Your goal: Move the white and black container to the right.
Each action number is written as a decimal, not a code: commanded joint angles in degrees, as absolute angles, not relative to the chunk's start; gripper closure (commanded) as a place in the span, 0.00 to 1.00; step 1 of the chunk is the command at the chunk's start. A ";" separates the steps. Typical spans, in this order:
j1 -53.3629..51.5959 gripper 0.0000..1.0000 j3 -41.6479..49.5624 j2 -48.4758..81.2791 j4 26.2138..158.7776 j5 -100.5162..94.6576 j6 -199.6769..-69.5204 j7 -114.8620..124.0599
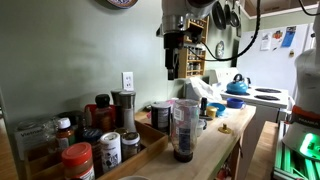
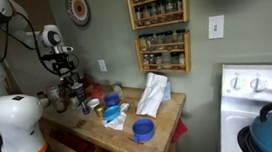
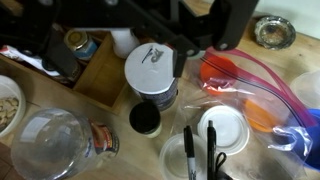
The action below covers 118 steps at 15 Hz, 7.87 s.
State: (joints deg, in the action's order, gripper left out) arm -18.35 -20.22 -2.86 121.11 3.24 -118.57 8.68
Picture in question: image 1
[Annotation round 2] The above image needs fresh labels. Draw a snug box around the upside-down clear sauce bottle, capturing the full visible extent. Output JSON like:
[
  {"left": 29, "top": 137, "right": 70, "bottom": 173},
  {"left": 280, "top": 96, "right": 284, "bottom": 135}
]
[{"left": 170, "top": 98, "right": 201, "bottom": 164}]

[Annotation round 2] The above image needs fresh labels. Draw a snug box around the steel salt grinder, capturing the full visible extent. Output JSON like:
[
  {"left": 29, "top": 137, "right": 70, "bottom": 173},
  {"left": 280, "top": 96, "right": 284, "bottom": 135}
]
[{"left": 118, "top": 91, "right": 138, "bottom": 133}]

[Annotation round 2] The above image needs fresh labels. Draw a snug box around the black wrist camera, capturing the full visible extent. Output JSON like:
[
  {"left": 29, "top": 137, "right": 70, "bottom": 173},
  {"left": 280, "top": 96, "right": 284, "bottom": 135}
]
[{"left": 185, "top": 25, "right": 204, "bottom": 44}]

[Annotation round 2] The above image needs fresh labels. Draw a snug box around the white bowl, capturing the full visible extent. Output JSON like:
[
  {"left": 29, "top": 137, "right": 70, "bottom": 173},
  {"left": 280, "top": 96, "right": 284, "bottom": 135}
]
[{"left": 118, "top": 175, "right": 150, "bottom": 180}]

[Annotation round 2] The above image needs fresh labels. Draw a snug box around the light blue bowl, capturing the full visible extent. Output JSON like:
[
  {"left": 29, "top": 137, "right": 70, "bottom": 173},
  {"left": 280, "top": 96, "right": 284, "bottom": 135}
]
[{"left": 207, "top": 102, "right": 227, "bottom": 117}]

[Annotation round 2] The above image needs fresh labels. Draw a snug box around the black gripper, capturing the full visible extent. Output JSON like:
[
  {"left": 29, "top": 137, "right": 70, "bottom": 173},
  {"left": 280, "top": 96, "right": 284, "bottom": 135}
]
[{"left": 163, "top": 31, "right": 185, "bottom": 81}]

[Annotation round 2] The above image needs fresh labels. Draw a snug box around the red lid jar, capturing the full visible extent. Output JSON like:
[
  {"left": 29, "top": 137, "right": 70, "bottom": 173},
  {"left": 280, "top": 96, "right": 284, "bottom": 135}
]
[{"left": 60, "top": 141, "right": 96, "bottom": 180}]

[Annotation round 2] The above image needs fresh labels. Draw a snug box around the white spice shaker black print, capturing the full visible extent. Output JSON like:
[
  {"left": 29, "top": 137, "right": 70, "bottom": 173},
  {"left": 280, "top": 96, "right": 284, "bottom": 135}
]
[{"left": 99, "top": 131, "right": 123, "bottom": 174}]

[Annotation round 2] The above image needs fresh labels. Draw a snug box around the white wall outlet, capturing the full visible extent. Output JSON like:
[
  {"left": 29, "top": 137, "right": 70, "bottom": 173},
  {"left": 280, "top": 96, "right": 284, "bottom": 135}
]
[{"left": 121, "top": 71, "right": 135, "bottom": 92}]

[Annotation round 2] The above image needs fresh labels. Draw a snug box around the brass knob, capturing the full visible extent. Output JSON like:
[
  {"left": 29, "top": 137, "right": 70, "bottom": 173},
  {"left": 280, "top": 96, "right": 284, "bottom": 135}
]
[{"left": 217, "top": 123, "right": 232, "bottom": 135}]

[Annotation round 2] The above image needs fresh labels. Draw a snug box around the white printed box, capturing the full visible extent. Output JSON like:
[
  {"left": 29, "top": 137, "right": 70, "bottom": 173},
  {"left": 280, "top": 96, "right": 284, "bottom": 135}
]
[{"left": 13, "top": 121, "right": 48, "bottom": 161}]

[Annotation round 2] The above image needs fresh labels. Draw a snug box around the blue measuring cup with handle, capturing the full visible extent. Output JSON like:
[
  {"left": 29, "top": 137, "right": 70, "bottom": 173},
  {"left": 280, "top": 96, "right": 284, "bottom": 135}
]
[{"left": 226, "top": 97, "right": 247, "bottom": 110}]

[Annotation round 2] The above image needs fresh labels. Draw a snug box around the gold metal cup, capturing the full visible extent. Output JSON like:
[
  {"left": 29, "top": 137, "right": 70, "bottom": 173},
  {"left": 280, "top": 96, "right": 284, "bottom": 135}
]
[{"left": 206, "top": 105, "right": 219, "bottom": 119}]

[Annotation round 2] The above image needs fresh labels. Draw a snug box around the blue paper on fridge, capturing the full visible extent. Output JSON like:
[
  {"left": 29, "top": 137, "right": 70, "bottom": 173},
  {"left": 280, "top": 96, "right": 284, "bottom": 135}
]
[{"left": 281, "top": 26, "right": 297, "bottom": 48}]

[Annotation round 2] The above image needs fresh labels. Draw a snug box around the black stove burner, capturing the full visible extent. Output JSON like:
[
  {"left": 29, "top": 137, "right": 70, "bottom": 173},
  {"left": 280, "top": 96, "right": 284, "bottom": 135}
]
[
  {"left": 254, "top": 87, "right": 283, "bottom": 94},
  {"left": 253, "top": 94, "right": 281, "bottom": 102}
]

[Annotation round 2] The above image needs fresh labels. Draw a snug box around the small bottle white cap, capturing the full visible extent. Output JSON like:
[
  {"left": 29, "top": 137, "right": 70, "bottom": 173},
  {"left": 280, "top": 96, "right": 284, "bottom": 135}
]
[{"left": 54, "top": 116, "right": 77, "bottom": 150}]

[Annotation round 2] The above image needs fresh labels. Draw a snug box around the decorative wall plate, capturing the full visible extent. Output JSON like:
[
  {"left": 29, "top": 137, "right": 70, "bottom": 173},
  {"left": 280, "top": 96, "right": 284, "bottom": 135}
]
[{"left": 106, "top": 0, "right": 139, "bottom": 9}]

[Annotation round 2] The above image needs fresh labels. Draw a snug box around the round wall clock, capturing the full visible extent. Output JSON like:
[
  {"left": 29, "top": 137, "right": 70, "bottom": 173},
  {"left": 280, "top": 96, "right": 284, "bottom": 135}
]
[{"left": 215, "top": 40, "right": 226, "bottom": 60}]

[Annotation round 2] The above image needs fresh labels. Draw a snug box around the wooden spice tray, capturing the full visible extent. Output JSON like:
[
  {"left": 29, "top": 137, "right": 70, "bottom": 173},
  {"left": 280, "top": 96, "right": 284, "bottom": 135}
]
[{"left": 23, "top": 119, "right": 169, "bottom": 180}]

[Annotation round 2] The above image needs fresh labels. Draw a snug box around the steel pepper grinder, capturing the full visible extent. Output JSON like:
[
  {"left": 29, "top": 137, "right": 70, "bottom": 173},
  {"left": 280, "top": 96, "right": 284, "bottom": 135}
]
[{"left": 110, "top": 89, "right": 124, "bottom": 128}]

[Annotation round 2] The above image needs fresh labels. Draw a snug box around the wooden butcher block table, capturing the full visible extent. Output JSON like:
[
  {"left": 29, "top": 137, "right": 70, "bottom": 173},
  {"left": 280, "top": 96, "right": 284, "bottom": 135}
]
[{"left": 96, "top": 103, "right": 258, "bottom": 180}]

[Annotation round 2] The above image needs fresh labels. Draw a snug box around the white and black container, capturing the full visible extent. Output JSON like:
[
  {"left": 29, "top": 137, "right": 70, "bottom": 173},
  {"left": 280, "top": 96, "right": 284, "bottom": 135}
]
[{"left": 150, "top": 101, "right": 172, "bottom": 135}]

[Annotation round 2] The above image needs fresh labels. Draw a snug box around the white paper on fridge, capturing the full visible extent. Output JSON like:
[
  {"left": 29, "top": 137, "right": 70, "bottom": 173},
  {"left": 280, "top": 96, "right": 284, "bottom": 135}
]
[{"left": 259, "top": 31, "right": 272, "bottom": 52}]

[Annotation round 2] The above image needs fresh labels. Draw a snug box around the white crumpled cloth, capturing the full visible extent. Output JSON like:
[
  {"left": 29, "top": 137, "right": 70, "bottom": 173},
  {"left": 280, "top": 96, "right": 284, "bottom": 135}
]
[{"left": 184, "top": 76, "right": 224, "bottom": 104}]

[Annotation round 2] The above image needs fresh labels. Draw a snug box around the blue lid jar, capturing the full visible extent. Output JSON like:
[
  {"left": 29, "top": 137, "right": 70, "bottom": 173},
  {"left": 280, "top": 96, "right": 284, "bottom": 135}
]
[{"left": 81, "top": 128, "right": 104, "bottom": 178}]

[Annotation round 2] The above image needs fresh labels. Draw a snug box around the white stove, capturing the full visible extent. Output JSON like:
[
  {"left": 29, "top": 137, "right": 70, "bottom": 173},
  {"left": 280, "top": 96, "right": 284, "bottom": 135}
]
[{"left": 209, "top": 67, "right": 290, "bottom": 180}]

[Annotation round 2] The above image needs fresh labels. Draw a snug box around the blue kettle black handle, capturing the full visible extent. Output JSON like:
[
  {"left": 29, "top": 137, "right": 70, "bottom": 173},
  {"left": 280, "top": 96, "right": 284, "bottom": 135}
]
[{"left": 226, "top": 73, "right": 250, "bottom": 95}]

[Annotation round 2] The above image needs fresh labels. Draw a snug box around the glass jar metal lid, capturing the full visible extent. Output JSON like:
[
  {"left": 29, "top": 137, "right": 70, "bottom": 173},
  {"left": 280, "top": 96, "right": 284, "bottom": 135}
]
[{"left": 120, "top": 131, "right": 142, "bottom": 161}]

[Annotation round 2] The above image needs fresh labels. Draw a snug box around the small black bottle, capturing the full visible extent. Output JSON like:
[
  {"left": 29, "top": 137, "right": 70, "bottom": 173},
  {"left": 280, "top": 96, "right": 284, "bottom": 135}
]
[{"left": 199, "top": 96, "right": 214, "bottom": 121}]

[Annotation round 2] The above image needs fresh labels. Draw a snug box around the small white cup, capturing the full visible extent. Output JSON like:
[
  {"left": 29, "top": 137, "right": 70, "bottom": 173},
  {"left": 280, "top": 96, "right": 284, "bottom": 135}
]
[{"left": 195, "top": 118, "right": 208, "bottom": 137}]

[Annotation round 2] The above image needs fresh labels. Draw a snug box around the red container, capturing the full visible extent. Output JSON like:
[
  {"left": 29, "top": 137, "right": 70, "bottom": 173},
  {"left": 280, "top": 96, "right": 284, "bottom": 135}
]
[{"left": 83, "top": 103, "right": 116, "bottom": 128}]

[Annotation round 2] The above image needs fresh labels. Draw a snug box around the white refrigerator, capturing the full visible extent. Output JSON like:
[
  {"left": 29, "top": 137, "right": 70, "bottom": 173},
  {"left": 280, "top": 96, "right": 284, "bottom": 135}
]
[{"left": 235, "top": 22, "right": 320, "bottom": 101}]

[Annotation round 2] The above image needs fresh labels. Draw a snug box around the dark sauce bottle black cap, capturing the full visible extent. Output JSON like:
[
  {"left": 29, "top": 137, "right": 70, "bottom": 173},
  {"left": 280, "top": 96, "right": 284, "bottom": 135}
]
[{"left": 92, "top": 93, "right": 114, "bottom": 133}]

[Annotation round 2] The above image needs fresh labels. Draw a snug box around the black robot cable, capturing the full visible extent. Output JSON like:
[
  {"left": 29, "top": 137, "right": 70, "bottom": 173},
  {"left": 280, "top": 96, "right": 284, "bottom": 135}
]
[{"left": 186, "top": 0, "right": 320, "bottom": 63}]

